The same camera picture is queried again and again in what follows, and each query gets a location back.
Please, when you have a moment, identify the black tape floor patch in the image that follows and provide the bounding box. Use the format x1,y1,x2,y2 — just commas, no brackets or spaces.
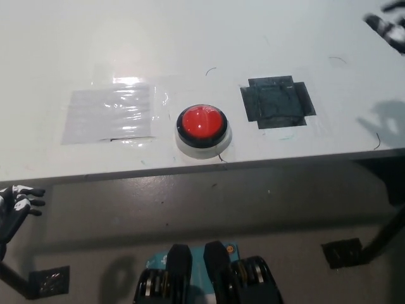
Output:
320,237,370,270
28,265,71,298

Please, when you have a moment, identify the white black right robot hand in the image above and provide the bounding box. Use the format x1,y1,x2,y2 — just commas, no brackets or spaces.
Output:
362,0,405,55

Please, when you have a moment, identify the black tape patch on desk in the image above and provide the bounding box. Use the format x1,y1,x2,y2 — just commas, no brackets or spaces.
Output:
239,75,318,130

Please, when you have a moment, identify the red dome push button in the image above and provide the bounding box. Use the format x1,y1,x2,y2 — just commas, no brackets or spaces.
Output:
173,103,234,160

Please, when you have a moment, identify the white paper under clear tape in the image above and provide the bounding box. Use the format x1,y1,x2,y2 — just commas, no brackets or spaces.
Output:
61,84,156,146

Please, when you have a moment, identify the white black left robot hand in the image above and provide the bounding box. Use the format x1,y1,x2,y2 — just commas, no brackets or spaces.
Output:
0,186,46,245

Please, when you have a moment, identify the black metal table leg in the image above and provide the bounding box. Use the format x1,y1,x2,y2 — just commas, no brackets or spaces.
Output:
0,260,34,300
363,199,405,264

